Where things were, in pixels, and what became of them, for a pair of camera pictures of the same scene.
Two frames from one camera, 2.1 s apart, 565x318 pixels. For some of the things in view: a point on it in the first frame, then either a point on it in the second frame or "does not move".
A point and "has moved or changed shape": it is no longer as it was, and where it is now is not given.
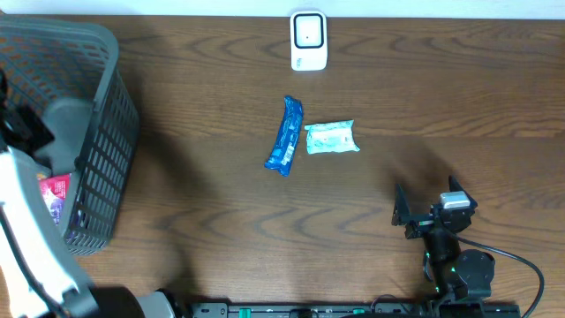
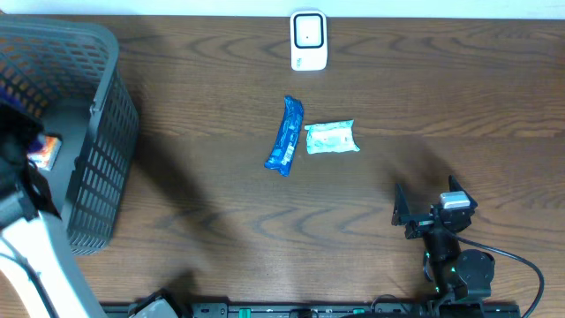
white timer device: [309, 41] does not move
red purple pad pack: [55, 189] has moved or changed shape
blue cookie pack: [281, 156] does not move
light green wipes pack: [331, 137] does not move
